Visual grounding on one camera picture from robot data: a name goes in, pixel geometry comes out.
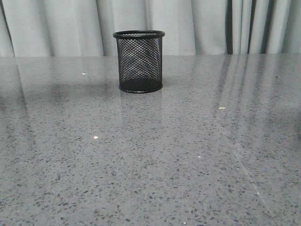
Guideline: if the black mesh pen holder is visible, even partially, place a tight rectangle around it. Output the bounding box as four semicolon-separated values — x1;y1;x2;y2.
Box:
113;30;165;93

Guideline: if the grey pleated curtain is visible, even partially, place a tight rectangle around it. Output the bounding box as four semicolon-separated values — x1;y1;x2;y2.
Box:
0;0;301;57

